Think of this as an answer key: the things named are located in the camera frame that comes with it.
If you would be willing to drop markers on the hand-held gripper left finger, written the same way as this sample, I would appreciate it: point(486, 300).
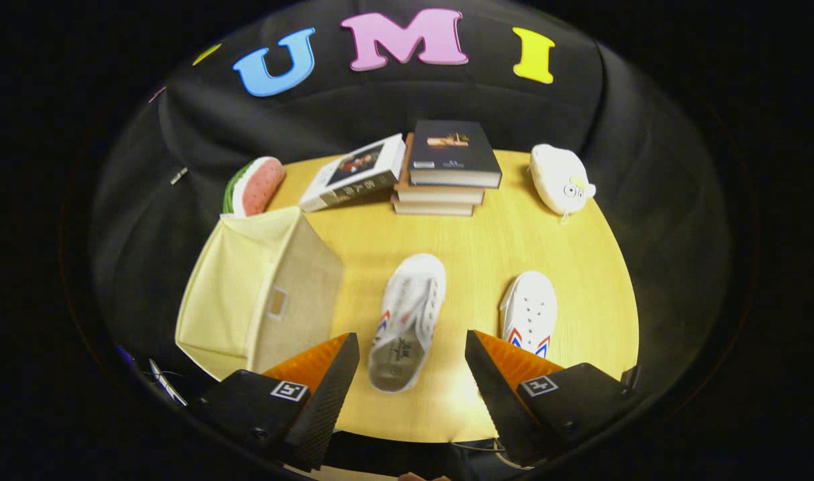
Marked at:
point(323, 401)

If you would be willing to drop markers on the thin silver stick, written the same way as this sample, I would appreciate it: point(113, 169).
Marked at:
point(166, 382)

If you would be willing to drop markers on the white and black cover book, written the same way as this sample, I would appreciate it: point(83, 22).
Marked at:
point(353, 174)

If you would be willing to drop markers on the watermelon slice toy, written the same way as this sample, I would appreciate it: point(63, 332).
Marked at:
point(260, 187)

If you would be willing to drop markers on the brown cover book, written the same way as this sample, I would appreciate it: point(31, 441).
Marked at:
point(440, 195)
point(434, 209)

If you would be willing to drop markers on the beige fabric storage box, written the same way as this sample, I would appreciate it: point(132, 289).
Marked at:
point(233, 294)

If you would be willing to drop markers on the white plush toy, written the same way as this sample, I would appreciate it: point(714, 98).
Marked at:
point(554, 177)

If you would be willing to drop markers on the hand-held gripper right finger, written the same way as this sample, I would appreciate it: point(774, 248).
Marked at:
point(497, 394)

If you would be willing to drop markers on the white canvas shoe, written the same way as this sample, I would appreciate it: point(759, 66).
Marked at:
point(414, 294)
point(530, 307)

